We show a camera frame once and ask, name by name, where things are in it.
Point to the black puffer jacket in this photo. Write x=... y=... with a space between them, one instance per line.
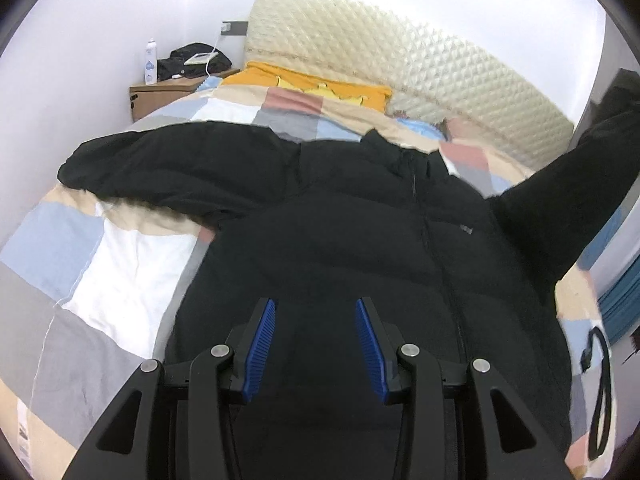
x=350 y=230

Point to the white spray bottle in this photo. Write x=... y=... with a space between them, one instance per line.
x=150 y=64

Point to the grey wall socket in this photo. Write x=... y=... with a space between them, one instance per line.
x=234 y=27

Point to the black bag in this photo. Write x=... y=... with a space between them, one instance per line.
x=192 y=62

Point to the blue curtain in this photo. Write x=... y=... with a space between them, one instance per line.
x=622 y=300

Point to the wooden nightstand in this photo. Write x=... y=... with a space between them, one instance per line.
x=160 y=94

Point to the white flat device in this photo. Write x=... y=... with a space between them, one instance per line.
x=200 y=57

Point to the light blue pillow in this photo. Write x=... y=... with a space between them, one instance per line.
x=422 y=127

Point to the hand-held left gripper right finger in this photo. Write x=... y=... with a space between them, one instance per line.
x=370 y=347

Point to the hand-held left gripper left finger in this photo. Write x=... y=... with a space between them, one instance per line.
x=260 y=347

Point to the yellow pillow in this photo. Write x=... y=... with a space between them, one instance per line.
x=320 y=85

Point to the checkered patchwork blanket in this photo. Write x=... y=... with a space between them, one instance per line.
x=115 y=260

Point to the cream quilted headboard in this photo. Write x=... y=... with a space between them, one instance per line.
x=400 y=55

